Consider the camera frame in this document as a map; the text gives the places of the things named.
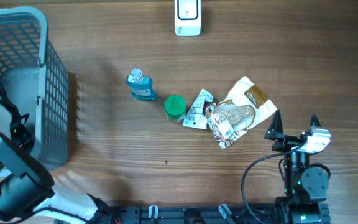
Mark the white barcode scanner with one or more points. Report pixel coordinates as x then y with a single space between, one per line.
187 18

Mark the clear bag with printed card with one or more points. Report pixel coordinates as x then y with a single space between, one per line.
196 115

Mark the blue mouthwash bottle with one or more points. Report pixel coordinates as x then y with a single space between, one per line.
141 85

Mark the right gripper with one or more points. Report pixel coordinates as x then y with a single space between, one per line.
275 132

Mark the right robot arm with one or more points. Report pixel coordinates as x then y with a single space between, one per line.
305 184

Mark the grey plastic mesh basket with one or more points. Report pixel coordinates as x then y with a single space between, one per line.
36 81

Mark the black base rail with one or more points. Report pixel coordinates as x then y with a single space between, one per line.
223 214

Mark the white box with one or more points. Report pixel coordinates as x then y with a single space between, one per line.
245 106

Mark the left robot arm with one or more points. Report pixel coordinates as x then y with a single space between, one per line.
27 188

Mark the green lid jar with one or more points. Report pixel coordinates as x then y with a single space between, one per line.
175 108

